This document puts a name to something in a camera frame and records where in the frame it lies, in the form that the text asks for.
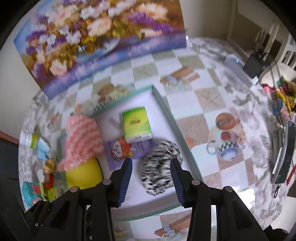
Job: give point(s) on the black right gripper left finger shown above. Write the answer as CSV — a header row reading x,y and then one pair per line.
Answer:
x,y
120,180

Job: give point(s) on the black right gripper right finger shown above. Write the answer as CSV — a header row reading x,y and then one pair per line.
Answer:
x,y
181,183

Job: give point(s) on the yellow green sponge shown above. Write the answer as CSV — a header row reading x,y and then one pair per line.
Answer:
x,y
87,175

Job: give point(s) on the leopard print scrunchie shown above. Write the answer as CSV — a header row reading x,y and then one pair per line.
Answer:
x,y
156,176

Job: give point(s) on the purple paper packet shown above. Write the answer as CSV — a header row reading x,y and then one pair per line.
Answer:
x,y
118,150

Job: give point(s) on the pink white wavy cloth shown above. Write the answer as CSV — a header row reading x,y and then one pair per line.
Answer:
x,y
83,142

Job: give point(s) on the green tissue pack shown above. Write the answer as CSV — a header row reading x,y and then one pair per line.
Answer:
x,y
136,125

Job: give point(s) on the teal rimmed white tray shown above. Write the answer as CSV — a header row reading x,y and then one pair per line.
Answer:
x,y
138,204

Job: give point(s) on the checkered picture tablecloth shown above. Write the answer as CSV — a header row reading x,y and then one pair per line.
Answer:
x,y
188,94

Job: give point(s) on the white green-label pill bottle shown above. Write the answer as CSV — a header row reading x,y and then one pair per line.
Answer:
x,y
29,140

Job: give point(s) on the dark blue cabinet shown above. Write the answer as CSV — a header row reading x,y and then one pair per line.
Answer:
x,y
9,162

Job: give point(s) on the salmon pink board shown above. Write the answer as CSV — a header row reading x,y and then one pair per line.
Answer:
x,y
8,139

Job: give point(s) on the white electronic box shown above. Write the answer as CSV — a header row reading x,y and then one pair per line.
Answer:
x,y
233,63

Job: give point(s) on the colourful snack packets pile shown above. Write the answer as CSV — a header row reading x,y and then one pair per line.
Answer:
x,y
283,96

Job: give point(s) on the black speaker box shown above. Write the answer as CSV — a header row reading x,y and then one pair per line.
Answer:
x,y
253,65

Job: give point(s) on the floral oil painting canvas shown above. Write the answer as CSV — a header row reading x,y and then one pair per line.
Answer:
x,y
63,42

